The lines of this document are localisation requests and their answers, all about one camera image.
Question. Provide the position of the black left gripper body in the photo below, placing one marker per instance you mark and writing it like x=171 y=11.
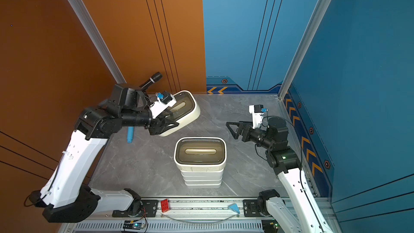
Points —
x=152 y=125

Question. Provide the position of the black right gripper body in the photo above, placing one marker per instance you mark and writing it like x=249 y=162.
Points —
x=246 y=128

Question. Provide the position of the cream box brown lid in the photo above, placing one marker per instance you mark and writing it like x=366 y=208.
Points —
x=200 y=154
x=185 y=111

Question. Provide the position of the white box grey lid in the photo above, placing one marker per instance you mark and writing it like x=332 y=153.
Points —
x=203 y=186
x=202 y=178
x=208 y=175

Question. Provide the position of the white box bamboo lid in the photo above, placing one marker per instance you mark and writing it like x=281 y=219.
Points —
x=202 y=182

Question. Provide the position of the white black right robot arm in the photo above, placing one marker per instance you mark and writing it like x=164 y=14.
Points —
x=288 y=167

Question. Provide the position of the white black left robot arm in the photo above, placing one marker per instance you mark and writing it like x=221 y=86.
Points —
x=65 y=199

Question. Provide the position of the blue toy microphone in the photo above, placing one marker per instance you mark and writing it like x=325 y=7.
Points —
x=130 y=134

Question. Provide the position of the black microphone on stand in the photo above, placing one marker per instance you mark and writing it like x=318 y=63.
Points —
x=152 y=80

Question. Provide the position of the right circuit board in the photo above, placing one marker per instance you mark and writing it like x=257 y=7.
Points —
x=271 y=226

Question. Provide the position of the circuit board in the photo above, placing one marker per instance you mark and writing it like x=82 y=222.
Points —
x=133 y=226
x=271 y=226

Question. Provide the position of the left circuit board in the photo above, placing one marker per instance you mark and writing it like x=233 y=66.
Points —
x=133 y=226

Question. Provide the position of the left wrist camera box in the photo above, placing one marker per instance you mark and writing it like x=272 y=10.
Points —
x=164 y=100

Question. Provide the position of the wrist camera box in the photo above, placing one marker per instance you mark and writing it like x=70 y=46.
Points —
x=257 y=112
x=164 y=100

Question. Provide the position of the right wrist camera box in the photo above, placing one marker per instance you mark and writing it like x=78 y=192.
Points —
x=257 y=112

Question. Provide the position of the blue triangular piece on rail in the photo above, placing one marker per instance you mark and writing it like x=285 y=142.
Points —
x=233 y=207

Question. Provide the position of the red block on rail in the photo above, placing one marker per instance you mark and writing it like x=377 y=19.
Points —
x=164 y=205

